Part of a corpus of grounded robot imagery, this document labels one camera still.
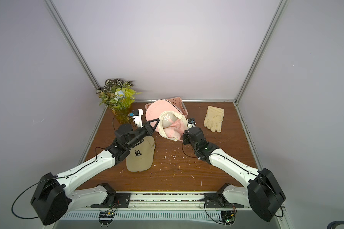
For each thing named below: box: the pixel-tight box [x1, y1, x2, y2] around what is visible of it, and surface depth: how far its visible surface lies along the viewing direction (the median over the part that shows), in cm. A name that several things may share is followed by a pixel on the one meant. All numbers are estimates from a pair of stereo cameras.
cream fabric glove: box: [203, 105, 225, 133], surface depth 109 cm
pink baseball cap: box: [145, 99, 189, 142], surface depth 75 cm
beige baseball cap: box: [126, 135, 156, 173], surface depth 87 cm
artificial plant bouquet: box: [96, 78, 143, 111], surface depth 100 cm
